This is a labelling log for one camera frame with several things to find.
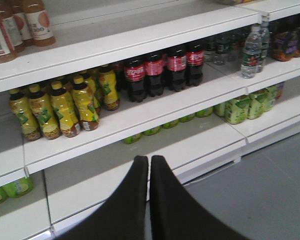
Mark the clear water bottle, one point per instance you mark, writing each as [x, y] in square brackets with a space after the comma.
[251, 53]

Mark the orange C100 juice bottle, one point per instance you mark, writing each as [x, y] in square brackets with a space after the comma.
[0, 37]
[38, 22]
[21, 21]

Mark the yellow iced tea bottle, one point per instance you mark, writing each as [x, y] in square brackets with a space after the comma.
[63, 106]
[84, 101]
[40, 105]
[19, 106]
[107, 81]

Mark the plastic cola bottle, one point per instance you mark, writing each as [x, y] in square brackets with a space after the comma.
[176, 64]
[194, 63]
[134, 71]
[153, 63]

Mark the white lower middle shelf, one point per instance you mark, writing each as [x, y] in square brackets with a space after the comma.
[19, 157]

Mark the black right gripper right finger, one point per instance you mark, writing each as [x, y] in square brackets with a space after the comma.
[176, 215]

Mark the white upper middle shelf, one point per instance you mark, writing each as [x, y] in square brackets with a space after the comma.
[86, 46]

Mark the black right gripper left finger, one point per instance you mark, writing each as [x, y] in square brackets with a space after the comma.
[122, 215]

